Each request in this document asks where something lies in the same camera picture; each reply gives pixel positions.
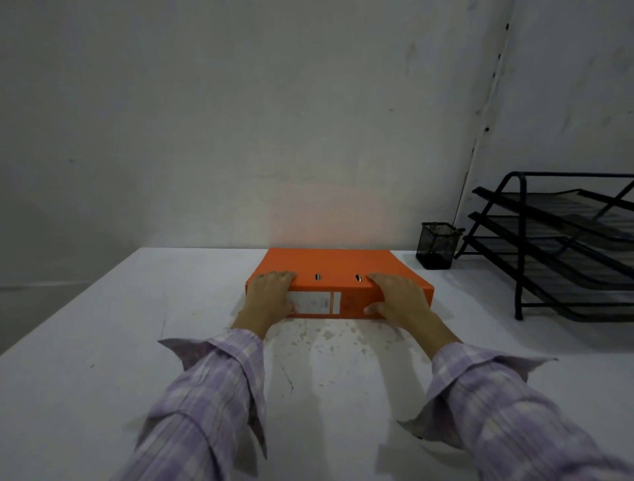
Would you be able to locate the black mesh pen holder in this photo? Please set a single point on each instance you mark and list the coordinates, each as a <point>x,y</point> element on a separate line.
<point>436,246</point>

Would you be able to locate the person's right forearm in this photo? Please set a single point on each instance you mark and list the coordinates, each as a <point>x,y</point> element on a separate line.
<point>500,411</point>

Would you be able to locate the person's left hand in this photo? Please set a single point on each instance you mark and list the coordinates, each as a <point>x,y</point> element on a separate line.
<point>265,302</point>

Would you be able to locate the person's right thumb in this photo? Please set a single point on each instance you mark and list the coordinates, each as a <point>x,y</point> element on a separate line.
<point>374,309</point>

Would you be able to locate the person's left forearm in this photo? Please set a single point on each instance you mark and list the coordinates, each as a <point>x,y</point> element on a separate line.
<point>208,401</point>

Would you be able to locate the person's left thumb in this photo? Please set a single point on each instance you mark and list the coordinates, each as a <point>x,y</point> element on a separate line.
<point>290,308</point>

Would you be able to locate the person's right hand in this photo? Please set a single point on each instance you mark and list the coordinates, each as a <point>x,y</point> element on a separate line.
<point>402,300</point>

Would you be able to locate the orange lever arch binder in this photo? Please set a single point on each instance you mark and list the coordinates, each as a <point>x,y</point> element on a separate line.
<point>341,282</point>

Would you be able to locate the black mesh letter tray rack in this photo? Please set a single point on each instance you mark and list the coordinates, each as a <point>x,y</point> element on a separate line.
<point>559,243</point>

